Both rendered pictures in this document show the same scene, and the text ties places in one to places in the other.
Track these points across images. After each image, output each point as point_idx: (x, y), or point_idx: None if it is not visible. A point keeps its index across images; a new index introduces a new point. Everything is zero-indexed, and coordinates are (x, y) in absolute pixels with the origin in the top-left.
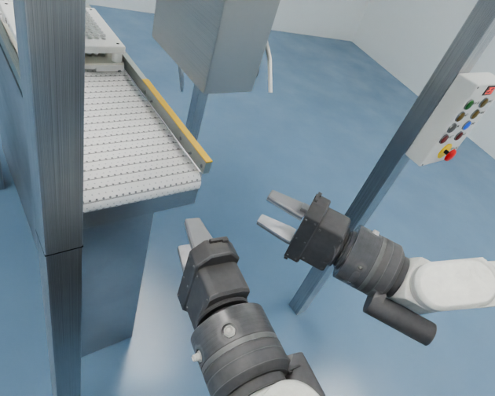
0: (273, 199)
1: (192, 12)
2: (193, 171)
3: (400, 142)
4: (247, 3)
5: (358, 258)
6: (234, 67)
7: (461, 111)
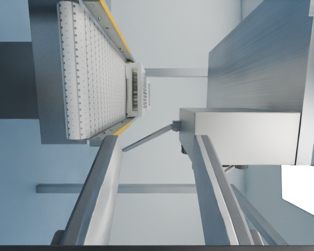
0: (212, 145)
1: (232, 109)
2: (89, 132)
3: None
4: (275, 133)
5: None
6: (219, 138)
7: None
